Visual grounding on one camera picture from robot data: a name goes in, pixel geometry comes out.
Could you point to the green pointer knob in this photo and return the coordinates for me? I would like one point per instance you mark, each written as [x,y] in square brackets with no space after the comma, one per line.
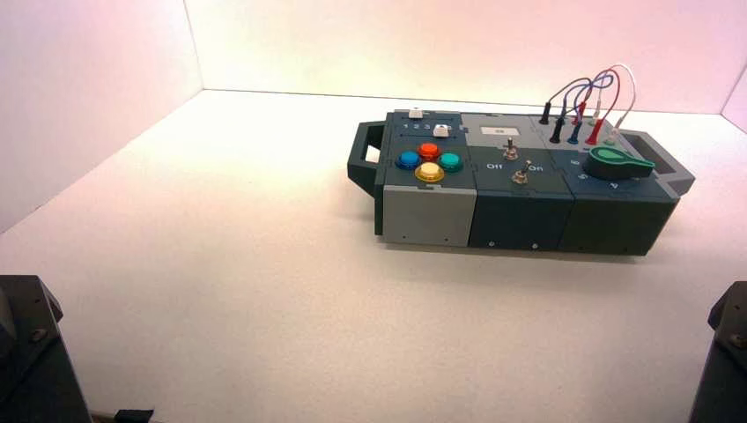
[607,164]

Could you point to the blue round push button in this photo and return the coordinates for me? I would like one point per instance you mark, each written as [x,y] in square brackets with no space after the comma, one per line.
[408,160]

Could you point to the yellow round push button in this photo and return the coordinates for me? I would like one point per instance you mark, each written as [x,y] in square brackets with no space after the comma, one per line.
[429,172]

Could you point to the red round push button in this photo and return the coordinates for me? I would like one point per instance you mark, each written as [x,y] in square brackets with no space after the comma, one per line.
[429,151]

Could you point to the teal round push button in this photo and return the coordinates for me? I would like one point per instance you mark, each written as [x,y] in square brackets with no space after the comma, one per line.
[450,161]

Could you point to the white slider cap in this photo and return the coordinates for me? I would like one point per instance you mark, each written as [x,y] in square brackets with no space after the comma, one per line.
[442,131]
[415,112]

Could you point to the dark teal grey control box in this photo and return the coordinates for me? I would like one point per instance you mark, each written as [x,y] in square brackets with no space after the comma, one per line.
[519,216]

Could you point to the black banana plug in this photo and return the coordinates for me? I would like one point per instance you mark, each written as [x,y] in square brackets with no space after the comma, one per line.
[545,114]
[557,132]

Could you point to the blue banana plug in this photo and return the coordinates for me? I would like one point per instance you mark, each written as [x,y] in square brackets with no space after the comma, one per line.
[574,134]

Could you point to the red banana plug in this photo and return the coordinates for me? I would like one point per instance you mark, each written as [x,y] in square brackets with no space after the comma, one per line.
[580,113]
[593,133]

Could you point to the white banana plug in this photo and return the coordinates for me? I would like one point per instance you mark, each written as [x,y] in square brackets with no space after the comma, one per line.
[611,136]
[594,117]

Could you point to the metal toggle switch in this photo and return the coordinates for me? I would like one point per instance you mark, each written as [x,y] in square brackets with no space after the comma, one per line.
[520,176]
[511,152]

